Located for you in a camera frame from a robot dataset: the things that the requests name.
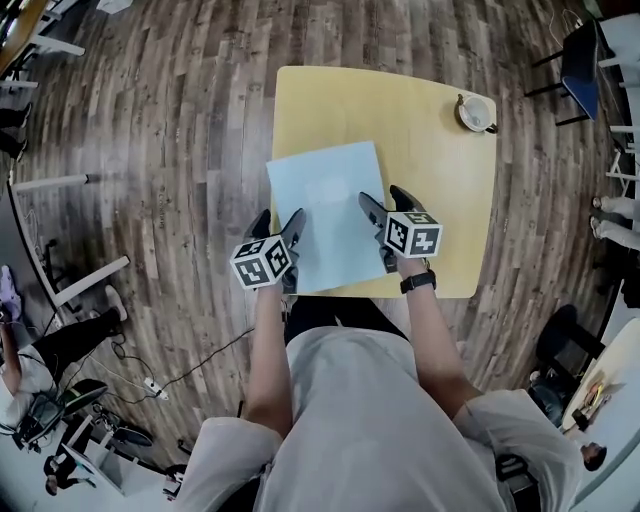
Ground person's white shirt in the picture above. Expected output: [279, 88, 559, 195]
[173, 324, 584, 512]

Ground person's black trousers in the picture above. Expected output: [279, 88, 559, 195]
[286, 296, 412, 347]

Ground person's left forearm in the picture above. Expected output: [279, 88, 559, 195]
[242, 284, 296, 437]

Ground black chair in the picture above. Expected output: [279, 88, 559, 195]
[533, 303, 607, 387]

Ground white table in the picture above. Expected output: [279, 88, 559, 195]
[7, 172, 132, 316]
[558, 316, 640, 504]

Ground blue chair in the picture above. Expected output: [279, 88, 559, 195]
[523, 18, 615, 127]

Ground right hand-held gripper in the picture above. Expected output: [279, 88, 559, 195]
[357, 184, 445, 275]

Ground light blue paper sheet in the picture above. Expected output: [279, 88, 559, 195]
[265, 140, 387, 295]

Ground white cup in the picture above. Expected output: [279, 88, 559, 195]
[454, 93, 499, 136]

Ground white power strip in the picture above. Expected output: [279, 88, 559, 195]
[143, 377, 171, 402]

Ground person's right forearm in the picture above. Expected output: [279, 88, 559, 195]
[398, 256, 484, 417]

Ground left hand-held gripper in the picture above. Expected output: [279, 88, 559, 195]
[229, 207, 307, 297]

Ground black cable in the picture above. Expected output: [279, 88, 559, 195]
[112, 325, 257, 405]

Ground black wristwatch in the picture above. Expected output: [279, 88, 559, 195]
[399, 269, 438, 296]

